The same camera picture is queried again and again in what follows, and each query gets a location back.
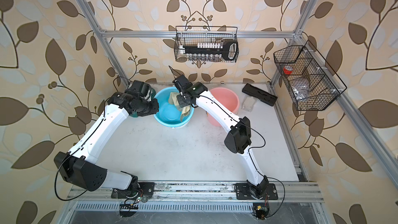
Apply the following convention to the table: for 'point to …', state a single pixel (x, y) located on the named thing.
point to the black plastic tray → (260, 94)
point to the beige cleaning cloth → (173, 100)
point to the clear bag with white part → (249, 103)
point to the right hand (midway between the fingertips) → (185, 99)
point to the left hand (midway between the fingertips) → (155, 107)
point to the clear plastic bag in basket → (301, 88)
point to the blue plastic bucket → (169, 114)
